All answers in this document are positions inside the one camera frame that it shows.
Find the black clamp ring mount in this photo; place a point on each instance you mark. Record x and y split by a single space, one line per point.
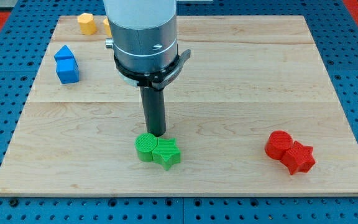
156 80

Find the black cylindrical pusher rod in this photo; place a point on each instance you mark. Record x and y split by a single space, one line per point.
154 110

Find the green star block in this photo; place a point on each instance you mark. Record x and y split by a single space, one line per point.
166 153

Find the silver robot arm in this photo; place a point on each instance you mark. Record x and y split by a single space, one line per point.
145 50

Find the yellow block behind arm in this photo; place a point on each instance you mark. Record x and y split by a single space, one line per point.
107 27

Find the green circle block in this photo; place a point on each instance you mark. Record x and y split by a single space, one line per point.
144 145

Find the red circle block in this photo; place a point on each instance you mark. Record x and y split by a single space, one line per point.
279 142

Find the red star block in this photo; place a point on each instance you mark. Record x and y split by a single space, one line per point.
299 158

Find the wooden board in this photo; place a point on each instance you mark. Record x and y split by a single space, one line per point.
247 77

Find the yellow hexagon block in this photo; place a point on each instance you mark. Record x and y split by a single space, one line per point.
87 24

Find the blue cube block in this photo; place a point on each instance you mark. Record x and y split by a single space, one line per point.
67 71

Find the blue pentagon block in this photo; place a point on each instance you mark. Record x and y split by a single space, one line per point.
63 53

